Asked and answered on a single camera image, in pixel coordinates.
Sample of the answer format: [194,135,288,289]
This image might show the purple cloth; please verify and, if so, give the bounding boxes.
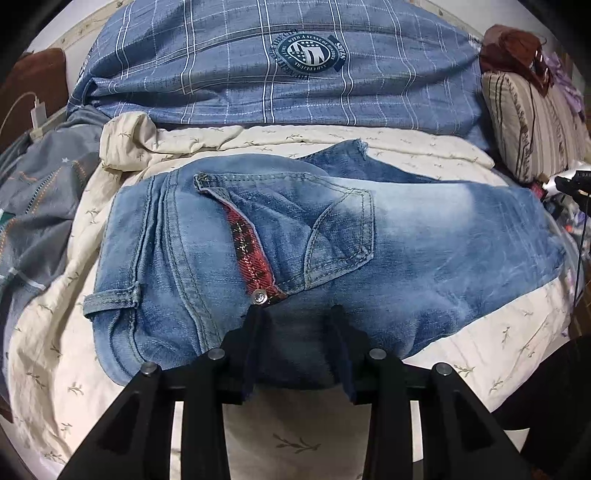
[545,51,587,112]

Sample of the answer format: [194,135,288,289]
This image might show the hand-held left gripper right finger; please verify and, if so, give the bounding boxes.
[323,305,532,480]

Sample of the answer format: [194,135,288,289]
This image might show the white charger with cable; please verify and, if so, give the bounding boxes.
[0,92,49,148]

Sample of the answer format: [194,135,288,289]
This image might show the colourful clutter pile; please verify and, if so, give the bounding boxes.
[540,185,591,259]

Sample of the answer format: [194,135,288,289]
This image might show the cream leaf-print bed sheet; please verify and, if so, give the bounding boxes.
[0,113,578,480]

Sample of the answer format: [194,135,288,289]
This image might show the red-brown cloth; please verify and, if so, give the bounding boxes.
[480,25,555,88]

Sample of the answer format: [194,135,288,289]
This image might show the dark cloth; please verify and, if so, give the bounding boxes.
[499,337,591,480]

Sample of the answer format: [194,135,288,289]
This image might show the blue denim pants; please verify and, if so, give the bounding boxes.
[83,138,568,393]

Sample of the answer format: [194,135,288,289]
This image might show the grey star-print blanket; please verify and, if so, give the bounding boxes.
[0,106,116,324]

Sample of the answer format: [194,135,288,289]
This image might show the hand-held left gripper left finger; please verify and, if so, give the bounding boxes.
[58,307,278,480]

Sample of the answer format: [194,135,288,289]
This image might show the brown headboard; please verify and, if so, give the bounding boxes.
[0,48,70,153]

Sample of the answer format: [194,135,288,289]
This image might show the striped beige pillow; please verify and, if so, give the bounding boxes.
[480,71,591,185]

